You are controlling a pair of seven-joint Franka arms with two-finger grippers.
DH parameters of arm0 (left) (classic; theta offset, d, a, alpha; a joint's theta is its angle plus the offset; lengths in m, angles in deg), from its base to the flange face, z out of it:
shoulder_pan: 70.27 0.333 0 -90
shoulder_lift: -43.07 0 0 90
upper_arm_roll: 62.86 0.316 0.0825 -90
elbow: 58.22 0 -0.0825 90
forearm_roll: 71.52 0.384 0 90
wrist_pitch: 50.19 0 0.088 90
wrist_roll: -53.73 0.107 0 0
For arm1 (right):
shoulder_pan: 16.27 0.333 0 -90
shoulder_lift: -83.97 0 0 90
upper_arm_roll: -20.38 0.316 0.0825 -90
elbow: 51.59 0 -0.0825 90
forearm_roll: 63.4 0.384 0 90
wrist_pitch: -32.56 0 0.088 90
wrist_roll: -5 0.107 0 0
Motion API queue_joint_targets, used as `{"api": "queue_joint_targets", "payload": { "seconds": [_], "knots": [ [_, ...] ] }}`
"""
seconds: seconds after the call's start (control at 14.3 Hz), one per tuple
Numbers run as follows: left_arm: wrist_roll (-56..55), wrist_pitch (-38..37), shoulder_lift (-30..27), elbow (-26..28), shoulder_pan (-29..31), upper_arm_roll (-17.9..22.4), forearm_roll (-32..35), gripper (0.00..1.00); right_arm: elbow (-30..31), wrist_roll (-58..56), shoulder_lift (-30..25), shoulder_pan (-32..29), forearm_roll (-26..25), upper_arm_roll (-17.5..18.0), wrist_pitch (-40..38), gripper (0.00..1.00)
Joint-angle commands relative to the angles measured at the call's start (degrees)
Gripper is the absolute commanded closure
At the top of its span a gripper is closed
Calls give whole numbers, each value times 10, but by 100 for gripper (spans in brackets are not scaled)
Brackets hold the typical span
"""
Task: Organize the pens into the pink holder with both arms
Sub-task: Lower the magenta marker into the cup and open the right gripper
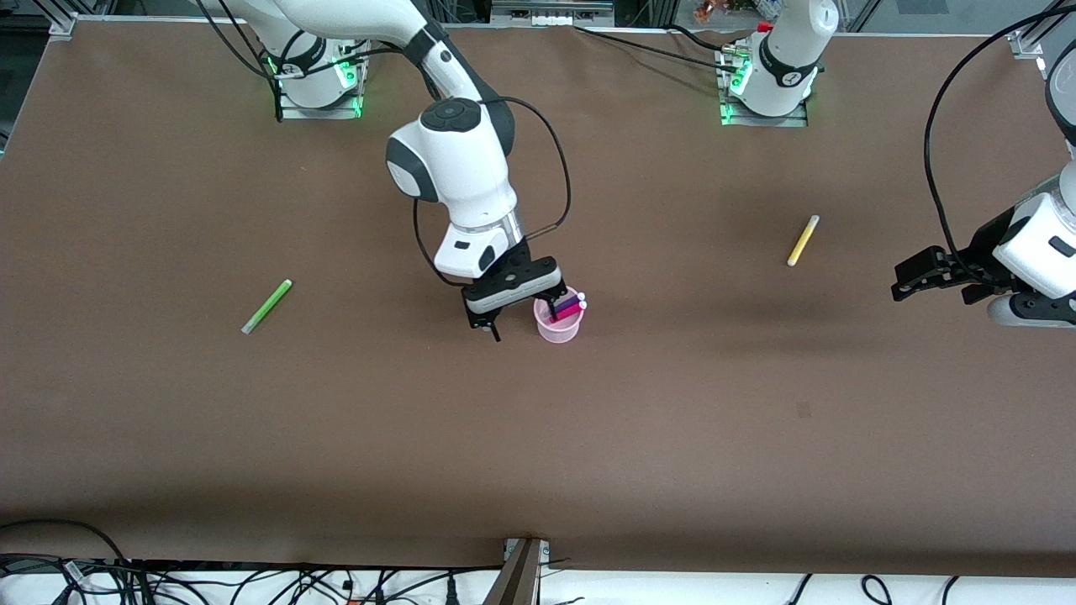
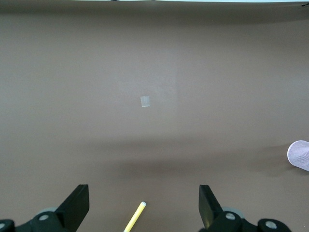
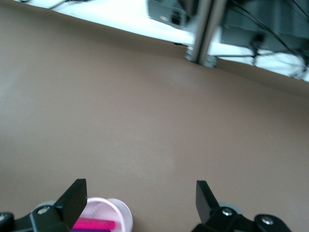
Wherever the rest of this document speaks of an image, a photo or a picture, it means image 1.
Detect pink mesh pen holder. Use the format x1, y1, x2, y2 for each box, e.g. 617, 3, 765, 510
533, 287, 584, 345

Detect yellow highlighter pen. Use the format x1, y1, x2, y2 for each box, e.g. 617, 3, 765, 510
787, 215, 820, 268

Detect brown paper table cover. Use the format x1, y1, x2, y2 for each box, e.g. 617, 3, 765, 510
0, 18, 1076, 577

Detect green highlighter pen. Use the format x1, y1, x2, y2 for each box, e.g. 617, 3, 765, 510
241, 279, 293, 335

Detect grey metal power strip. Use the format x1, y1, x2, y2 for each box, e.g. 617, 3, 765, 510
490, 0, 616, 29

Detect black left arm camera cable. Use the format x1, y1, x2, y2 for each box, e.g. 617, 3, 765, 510
923, 3, 1076, 278

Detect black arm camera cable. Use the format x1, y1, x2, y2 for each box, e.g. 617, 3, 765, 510
195, 0, 573, 288
923, 3, 1076, 278

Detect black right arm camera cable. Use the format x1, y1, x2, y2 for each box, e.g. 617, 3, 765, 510
195, 0, 573, 288

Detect aluminium frame corner post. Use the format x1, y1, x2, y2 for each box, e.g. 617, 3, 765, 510
1011, 0, 1076, 60
46, 0, 82, 39

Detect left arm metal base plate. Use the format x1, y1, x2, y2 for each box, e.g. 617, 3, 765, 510
717, 46, 810, 129

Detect grey metal beam with bracket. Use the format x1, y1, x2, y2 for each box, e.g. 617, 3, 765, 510
483, 536, 552, 605

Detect black cable across table cover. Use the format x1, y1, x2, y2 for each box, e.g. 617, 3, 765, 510
574, 24, 747, 76

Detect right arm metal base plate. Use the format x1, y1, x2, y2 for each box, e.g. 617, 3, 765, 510
276, 50, 366, 121

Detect long black looping cable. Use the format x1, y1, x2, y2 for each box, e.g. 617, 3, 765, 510
0, 518, 131, 581

